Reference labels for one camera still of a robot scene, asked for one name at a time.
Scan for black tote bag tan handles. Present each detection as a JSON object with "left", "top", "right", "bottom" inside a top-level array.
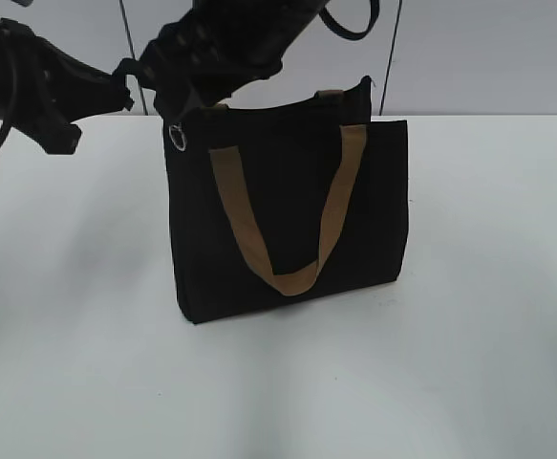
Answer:
[{"left": 163, "top": 76, "right": 409, "bottom": 324}]

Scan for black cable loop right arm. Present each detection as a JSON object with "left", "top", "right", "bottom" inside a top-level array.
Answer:
[{"left": 319, "top": 0, "right": 381, "bottom": 41}]

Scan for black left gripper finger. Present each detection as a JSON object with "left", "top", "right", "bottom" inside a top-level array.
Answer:
[
  {"left": 43, "top": 119, "right": 82, "bottom": 155},
  {"left": 75, "top": 60, "right": 134, "bottom": 115}
]

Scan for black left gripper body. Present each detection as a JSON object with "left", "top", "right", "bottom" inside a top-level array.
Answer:
[{"left": 0, "top": 28, "right": 84, "bottom": 157}]

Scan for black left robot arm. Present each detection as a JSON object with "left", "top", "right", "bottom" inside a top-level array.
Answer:
[{"left": 0, "top": 18, "right": 134, "bottom": 155}]

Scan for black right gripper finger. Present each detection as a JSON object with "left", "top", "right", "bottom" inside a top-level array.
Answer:
[{"left": 153, "top": 78, "right": 233, "bottom": 130}]

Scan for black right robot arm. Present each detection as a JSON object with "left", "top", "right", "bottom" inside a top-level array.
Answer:
[{"left": 139, "top": 1, "right": 326, "bottom": 123}]

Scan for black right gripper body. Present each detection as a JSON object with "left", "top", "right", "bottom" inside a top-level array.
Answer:
[{"left": 139, "top": 4, "right": 283, "bottom": 103}]

